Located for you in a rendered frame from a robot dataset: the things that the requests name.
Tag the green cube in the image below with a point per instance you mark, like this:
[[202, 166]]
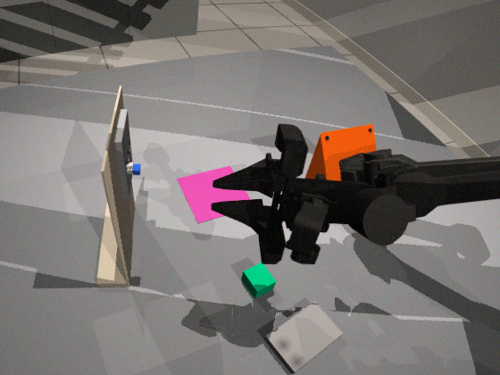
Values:
[[258, 280]]

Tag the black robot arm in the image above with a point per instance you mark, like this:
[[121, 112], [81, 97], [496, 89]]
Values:
[[380, 193]]

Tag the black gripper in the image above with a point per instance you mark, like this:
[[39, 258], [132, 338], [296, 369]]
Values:
[[270, 176]]

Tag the magenta flat square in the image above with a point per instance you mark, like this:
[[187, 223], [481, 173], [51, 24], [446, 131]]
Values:
[[200, 193]]

